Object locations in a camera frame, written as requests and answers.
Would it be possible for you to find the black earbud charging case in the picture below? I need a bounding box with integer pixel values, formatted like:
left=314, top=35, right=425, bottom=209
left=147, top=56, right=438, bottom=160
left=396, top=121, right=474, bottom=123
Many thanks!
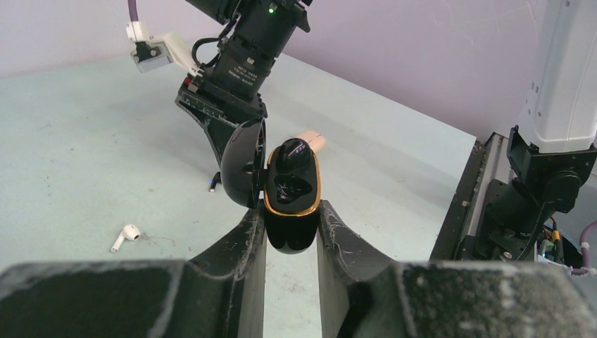
left=220, top=119, right=321, bottom=254

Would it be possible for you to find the pink earbud charging case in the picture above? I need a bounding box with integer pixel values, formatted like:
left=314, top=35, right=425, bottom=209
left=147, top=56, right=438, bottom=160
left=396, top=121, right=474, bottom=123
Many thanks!
left=296, top=130, right=326, bottom=154

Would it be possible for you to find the white earbud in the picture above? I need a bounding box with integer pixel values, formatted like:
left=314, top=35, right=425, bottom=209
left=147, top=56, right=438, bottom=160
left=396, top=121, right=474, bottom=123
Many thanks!
left=111, top=224, right=141, bottom=253

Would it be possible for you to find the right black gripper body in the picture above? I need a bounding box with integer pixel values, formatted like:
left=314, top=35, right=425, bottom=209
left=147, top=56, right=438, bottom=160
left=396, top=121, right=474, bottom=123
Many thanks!
left=175, top=79, right=268, bottom=134

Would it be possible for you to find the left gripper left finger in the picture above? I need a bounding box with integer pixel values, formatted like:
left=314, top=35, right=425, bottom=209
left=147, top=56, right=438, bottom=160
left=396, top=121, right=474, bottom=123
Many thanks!
left=1, top=207, right=266, bottom=337

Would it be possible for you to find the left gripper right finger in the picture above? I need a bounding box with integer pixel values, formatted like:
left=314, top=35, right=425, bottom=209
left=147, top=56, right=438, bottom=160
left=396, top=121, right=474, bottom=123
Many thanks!
left=317, top=201, right=596, bottom=337

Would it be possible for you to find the black earbud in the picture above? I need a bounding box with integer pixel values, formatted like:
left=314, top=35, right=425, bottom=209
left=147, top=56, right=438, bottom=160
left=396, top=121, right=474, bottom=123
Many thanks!
left=275, top=137, right=312, bottom=171
left=208, top=171, right=222, bottom=193

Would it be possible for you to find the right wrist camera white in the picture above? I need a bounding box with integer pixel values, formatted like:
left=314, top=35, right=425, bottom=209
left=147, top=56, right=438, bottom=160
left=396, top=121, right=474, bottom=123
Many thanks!
left=126, top=21, right=203, bottom=76

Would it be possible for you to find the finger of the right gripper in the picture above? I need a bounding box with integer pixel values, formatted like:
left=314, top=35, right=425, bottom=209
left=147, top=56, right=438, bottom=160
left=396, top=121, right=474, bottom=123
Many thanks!
left=199, top=116, right=247, bottom=167

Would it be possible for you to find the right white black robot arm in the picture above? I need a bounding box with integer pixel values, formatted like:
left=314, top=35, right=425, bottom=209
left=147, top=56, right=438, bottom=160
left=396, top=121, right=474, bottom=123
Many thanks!
left=176, top=1, right=596, bottom=261

